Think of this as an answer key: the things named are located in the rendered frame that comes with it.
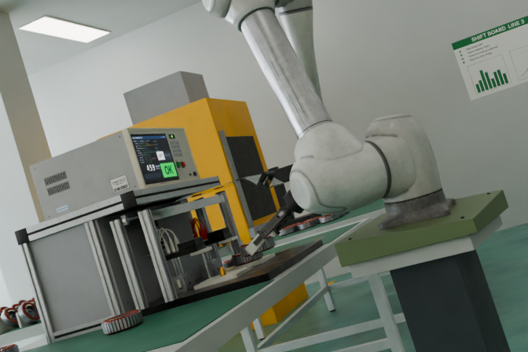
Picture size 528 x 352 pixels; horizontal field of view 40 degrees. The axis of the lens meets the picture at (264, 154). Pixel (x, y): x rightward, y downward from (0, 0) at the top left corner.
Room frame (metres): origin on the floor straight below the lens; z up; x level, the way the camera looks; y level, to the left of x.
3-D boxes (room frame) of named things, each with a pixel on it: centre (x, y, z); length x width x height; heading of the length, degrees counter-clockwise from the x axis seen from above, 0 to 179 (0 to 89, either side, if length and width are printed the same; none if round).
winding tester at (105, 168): (2.54, 0.51, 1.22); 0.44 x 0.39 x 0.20; 162
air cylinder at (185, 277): (2.35, 0.38, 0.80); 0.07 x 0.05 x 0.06; 162
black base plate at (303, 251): (2.43, 0.22, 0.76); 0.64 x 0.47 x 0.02; 162
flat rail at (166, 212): (2.46, 0.30, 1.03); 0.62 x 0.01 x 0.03; 162
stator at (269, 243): (2.26, 0.11, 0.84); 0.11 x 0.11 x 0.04
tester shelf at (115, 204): (2.52, 0.51, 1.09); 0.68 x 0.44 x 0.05; 162
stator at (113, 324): (2.00, 0.51, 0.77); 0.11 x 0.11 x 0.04
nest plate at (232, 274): (2.31, 0.24, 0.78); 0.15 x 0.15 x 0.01; 72
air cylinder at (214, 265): (2.59, 0.30, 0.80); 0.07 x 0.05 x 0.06; 162
